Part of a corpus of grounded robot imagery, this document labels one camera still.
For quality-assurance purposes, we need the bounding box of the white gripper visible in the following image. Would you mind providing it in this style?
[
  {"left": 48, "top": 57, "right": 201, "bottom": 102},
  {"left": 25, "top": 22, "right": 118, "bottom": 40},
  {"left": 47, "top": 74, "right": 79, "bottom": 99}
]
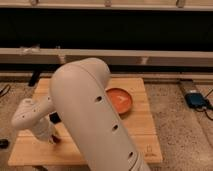
[{"left": 32, "top": 119, "right": 55, "bottom": 142}]

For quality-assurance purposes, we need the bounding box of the dark red pepper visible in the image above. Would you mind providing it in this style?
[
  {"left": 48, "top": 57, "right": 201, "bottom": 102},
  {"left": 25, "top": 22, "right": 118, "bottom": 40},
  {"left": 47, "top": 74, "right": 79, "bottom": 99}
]
[{"left": 52, "top": 135, "right": 61, "bottom": 144}]

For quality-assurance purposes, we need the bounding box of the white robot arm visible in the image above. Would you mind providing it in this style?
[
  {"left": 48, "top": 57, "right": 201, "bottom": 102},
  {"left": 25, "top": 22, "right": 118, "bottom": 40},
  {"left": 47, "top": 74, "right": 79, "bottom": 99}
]
[{"left": 12, "top": 58, "right": 151, "bottom": 171}]

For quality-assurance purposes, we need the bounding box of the black cylinder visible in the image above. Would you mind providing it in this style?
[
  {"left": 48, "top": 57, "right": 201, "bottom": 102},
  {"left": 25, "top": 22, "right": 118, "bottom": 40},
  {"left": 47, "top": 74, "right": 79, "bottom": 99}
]
[{"left": 49, "top": 113, "right": 61, "bottom": 124}]

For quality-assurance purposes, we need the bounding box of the wooden board table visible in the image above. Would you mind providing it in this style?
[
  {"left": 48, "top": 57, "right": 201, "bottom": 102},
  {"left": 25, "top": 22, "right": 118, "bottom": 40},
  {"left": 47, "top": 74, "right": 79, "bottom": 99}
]
[{"left": 8, "top": 78, "right": 162, "bottom": 166}]

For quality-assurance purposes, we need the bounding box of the black object left floor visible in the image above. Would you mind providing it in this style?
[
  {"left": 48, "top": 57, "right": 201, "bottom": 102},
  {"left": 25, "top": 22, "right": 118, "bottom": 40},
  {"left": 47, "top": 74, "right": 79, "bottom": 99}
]
[{"left": 0, "top": 139, "right": 10, "bottom": 149}]

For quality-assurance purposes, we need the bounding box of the black table leg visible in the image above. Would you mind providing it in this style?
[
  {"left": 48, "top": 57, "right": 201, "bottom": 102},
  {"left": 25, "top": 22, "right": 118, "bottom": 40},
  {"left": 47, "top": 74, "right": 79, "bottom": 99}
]
[{"left": 28, "top": 70, "right": 41, "bottom": 87}]

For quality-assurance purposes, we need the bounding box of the orange plate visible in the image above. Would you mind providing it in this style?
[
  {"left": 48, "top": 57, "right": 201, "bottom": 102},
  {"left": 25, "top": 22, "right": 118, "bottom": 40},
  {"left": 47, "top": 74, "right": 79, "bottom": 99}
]
[{"left": 106, "top": 88, "right": 133, "bottom": 115}]

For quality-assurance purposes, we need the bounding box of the blue device box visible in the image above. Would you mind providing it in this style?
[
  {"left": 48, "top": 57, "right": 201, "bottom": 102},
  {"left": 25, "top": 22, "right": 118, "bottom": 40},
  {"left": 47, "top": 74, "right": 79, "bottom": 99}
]
[{"left": 185, "top": 93, "right": 206, "bottom": 108}]

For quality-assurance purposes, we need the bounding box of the black cable left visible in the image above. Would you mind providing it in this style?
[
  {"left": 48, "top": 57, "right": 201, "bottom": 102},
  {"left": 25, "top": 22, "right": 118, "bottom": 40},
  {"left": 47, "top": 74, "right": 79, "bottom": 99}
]
[{"left": 0, "top": 83, "right": 11, "bottom": 98}]

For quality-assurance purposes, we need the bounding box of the black cable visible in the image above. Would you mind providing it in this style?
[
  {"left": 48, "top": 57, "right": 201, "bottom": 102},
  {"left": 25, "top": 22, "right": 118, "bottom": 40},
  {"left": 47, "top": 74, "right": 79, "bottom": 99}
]
[
  {"left": 0, "top": 83, "right": 11, "bottom": 98},
  {"left": 195, "top": 88, "right": 213, "bottom": 122}
]

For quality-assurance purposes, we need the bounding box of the lower white rail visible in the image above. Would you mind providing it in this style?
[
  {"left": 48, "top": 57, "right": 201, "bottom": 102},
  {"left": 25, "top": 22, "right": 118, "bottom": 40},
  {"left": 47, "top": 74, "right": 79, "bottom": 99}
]
[{"left": 0, "top": 47, "right": 213, "bottom": 67}]

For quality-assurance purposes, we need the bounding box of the white rail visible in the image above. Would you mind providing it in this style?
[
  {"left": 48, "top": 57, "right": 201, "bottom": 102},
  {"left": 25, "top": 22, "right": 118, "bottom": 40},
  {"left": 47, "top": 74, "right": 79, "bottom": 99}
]
[
  {"left": 0, "top": 0, "right": 213, "bottom": 11},
  {"left": 0, "top": 47, "right": 213, "bottom": 67}
]

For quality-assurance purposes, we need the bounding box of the upper white rail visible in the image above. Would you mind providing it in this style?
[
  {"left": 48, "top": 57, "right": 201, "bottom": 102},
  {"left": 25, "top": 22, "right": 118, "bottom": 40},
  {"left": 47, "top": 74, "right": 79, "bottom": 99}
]
[{"left": 0, "top": 0, "right": 213, "bottom": 11}]

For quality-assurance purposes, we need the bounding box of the black cable right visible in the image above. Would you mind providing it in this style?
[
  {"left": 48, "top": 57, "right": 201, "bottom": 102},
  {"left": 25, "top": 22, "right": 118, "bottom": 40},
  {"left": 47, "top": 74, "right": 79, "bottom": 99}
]
[{"left": 195, "top": 88, "right": 213, "bottom": 122}]

